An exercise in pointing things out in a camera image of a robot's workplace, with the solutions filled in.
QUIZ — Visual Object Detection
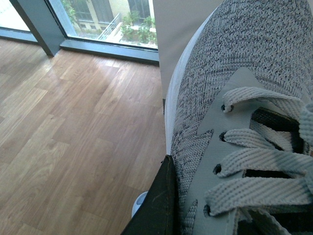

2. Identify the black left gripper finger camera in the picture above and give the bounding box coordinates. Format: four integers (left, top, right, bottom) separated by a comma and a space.
122, 155, 177, 235

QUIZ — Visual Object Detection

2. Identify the light blue slipper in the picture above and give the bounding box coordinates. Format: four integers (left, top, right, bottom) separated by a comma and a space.
132, 191, 148, 217

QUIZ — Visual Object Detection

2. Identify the grey knit sneaker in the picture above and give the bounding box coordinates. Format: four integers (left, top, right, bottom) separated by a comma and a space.
165, 0, 313, 235

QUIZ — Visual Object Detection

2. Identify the dark window frame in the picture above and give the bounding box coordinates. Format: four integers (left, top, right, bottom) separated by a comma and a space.
0, 0, 159, 66

